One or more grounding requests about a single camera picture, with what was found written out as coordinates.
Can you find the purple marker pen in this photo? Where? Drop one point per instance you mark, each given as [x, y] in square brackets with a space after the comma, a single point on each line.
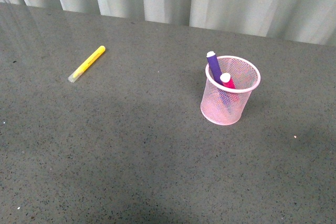
[216, 71]

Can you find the pink marker pen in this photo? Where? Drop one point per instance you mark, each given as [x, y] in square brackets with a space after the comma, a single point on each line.
[228, 82]

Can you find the pink mesh pen cup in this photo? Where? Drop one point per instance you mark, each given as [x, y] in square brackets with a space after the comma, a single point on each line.
[222, 105]

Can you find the yellow highlighter pen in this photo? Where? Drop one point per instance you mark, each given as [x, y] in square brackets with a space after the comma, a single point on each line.
[86, 64]

